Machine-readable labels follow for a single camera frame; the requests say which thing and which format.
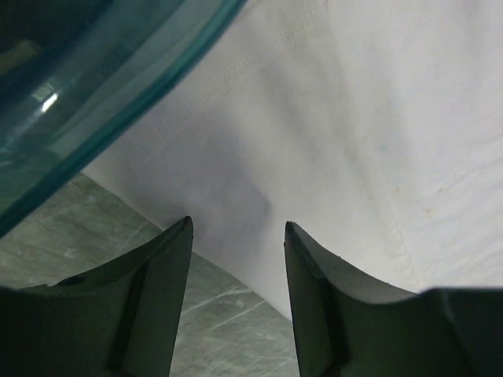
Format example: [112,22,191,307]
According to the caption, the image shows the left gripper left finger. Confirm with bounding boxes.
[1,217,193,376]

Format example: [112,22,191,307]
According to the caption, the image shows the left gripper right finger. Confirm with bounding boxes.
[284,222,502,376]

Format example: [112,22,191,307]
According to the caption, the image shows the white t-shirt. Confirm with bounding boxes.
[85,1,502,316]

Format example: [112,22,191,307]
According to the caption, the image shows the teal plastic basket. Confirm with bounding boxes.
[1,1,244,234]

